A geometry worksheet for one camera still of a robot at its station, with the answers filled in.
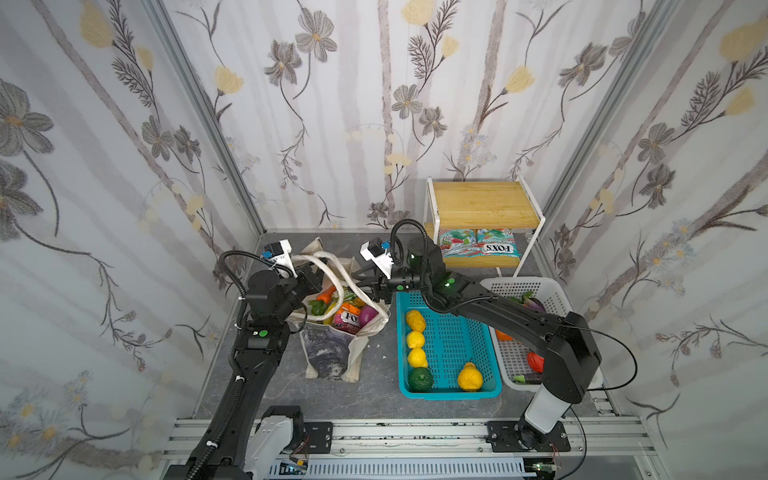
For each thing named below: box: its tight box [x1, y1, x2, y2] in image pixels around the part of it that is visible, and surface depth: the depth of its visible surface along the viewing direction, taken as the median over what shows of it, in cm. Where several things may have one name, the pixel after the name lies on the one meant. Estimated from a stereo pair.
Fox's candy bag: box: [477, 228, 521, 258], surface depth 95 cm
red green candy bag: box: [438, 229, 479, 258], surface depth 95 cm
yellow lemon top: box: [406, 310, 426, 332], surface depth 92 cm
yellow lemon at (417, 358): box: [408, 347, 428, 368], surface depth 86 cm
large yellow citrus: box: [458, 362, 483, 392], surface depth 80 cm
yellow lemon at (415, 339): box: [406, 330, 425, 348], surface depth 89 cm
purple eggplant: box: [523, 297, 547, 314], surface depth 95 cm
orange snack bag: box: [332, 302, 361, 335], surface depth 84 cm
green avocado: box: [408, 367, 434, 393], surface depth 81 cm
